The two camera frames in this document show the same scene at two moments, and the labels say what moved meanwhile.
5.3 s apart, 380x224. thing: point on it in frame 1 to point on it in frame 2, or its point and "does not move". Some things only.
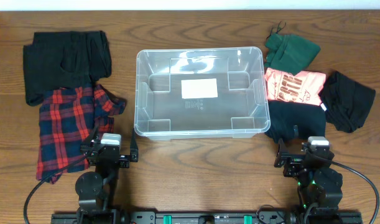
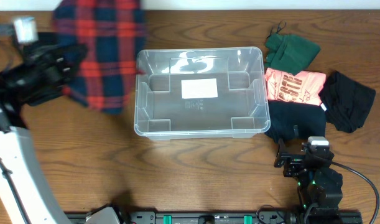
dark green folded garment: x=288 y=52 does not move
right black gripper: x=283 y=156 does not move
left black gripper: x=123 y=163 to x=41 y=66
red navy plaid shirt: x=68 y=119 to x=114 y=32
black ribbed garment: x=347 y=103 does not move
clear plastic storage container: x=201 y=93 does not move
